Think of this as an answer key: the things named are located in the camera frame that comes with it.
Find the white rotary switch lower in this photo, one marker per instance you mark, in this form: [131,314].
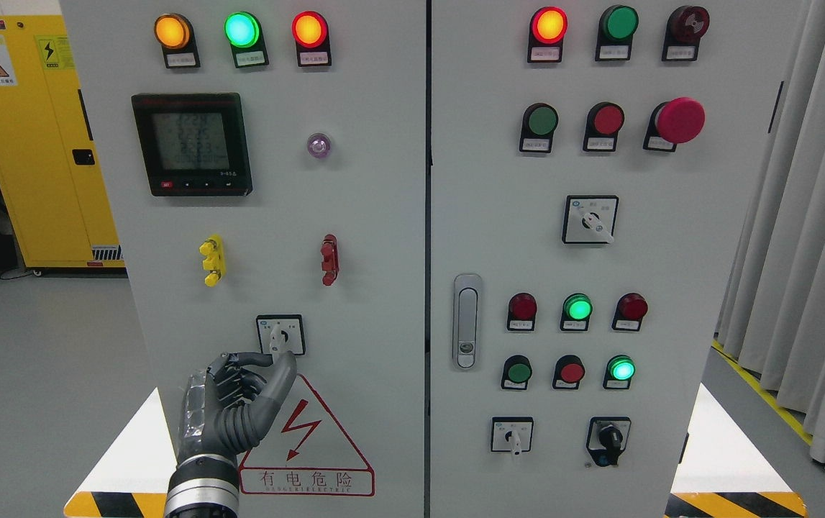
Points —
[512,435]

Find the red push button upper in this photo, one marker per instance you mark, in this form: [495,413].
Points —
[602,127]

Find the red terminal block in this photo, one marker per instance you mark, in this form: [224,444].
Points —
[330,259]

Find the yellow terminal block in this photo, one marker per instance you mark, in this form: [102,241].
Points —
[212,250]

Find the left grey cabinet door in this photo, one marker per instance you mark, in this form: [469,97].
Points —
[365,333]

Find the dark red lamp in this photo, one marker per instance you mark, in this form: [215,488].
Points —
[522,311]
[630,311]

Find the orange indicator lamp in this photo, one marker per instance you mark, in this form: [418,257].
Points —
[176,37]

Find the green push button upper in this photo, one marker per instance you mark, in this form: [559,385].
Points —
[540,121]

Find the white rotary selector switch upper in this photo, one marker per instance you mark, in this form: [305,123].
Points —
[589,220]

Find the red emergency stop button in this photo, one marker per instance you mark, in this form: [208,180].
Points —
[674,122]

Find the red indicator lamp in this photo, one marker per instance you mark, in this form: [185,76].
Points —
[311,36]
[547,29]

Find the green push button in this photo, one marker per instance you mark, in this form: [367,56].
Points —
[540,121]
[516,373]

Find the lit green lamp middle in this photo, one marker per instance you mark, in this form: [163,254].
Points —
[576,312]

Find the red push button lower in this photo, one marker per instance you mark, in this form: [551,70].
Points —
[568,373]

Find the dark red lamp middle left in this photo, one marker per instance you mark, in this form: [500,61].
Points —
[522,311]

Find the green push button lower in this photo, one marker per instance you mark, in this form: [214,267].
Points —
[516,373]

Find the black digital power meter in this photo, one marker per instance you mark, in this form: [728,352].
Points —
[193,144]

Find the silver black robot forearm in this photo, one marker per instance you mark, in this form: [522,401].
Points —
[203,486]

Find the green indicator lamp top left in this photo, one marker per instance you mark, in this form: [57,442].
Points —
[246,39]

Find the dark green indicator lamp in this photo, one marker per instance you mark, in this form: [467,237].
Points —
[616,28]

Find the grey cabinet door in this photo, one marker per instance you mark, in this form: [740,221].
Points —
[365,333]
[498,212]

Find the red indicator lamp top left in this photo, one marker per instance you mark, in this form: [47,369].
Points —
[311,36]

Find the red indicator lamp top right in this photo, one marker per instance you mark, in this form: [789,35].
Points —
[547,29]

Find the dark red lamp middle right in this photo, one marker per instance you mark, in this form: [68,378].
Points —
[630,311]

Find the white rotary switch door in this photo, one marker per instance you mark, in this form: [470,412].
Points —
[277,332]

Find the silver door lock handle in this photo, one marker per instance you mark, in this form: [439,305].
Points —
[465,334]

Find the small clear light bulb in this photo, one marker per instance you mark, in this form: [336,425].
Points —
[319,145]

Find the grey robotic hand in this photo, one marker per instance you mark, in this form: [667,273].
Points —
[229,406]

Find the red electric danger sign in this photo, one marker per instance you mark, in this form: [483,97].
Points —
[307,452]

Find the dark red buzzer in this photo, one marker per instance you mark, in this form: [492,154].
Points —
[684,31]

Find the lit green button lower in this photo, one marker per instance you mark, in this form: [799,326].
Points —
[619,373]

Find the yellow safety storage cabinet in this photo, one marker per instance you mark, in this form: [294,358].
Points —
[50,178]

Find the grey curtain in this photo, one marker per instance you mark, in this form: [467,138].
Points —
[772,320]

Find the right grey cabinet door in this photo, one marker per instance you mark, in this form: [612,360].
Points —
[498,212]

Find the red push button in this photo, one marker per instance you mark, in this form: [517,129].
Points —
[602,127]
[568,373]

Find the black knob selector switch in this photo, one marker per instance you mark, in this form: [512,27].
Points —
[607,439]

